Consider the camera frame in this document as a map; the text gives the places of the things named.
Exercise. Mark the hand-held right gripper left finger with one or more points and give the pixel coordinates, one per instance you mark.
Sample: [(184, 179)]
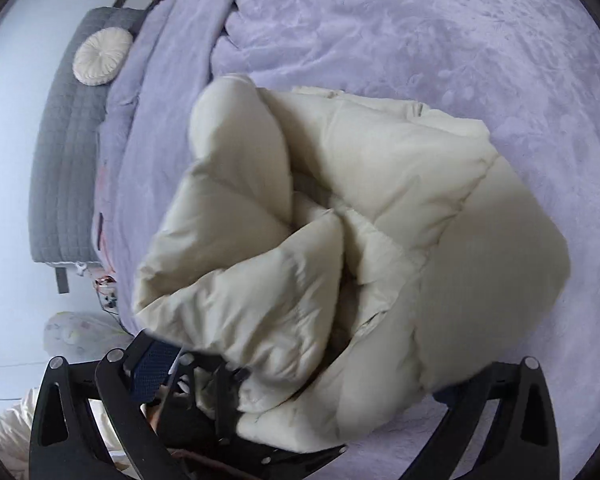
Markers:
[(150, 365)]

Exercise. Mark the grey quilted headboard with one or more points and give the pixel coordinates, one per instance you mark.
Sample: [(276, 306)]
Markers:
[(70, 160)]

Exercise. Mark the white printed pillow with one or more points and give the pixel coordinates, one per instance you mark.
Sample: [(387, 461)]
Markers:
[(80, 332)]

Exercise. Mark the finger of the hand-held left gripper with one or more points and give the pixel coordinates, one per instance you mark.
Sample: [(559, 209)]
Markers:
[(227, 400)]

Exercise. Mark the lavender plush blanket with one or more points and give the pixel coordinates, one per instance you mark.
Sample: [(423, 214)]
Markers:
[(430, 35)]

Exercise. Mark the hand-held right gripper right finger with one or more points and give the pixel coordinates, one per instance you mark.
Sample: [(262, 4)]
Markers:
[(510, 410)]

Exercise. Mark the cream puffer jacket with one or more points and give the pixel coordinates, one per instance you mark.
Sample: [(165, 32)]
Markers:
[(380, 185)]

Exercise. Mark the round cream cushion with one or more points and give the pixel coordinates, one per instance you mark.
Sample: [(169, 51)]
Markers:
[(102, 56)]

